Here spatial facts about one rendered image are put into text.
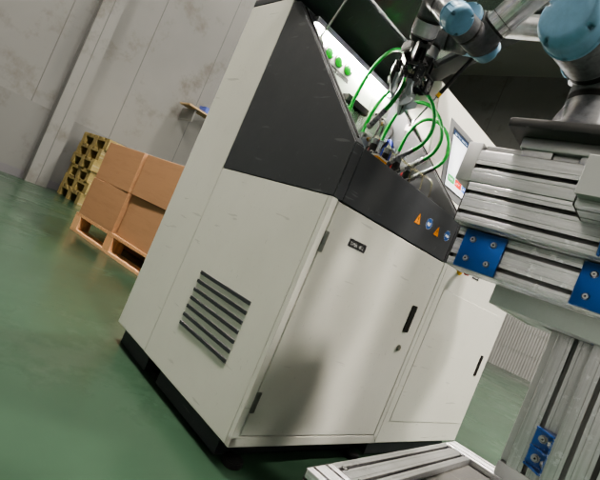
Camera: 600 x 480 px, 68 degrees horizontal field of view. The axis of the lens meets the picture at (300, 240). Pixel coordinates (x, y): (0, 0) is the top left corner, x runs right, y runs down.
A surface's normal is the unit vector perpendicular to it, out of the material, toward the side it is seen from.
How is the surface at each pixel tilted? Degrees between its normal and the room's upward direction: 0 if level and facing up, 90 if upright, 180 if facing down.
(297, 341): 90
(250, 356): 90
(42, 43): 90
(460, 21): 128
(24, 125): 90
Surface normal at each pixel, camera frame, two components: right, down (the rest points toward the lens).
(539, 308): -0.61, -0.28
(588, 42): 0.01, 0.81
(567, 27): -0.79, -0.22
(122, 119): 0.69, 0.28
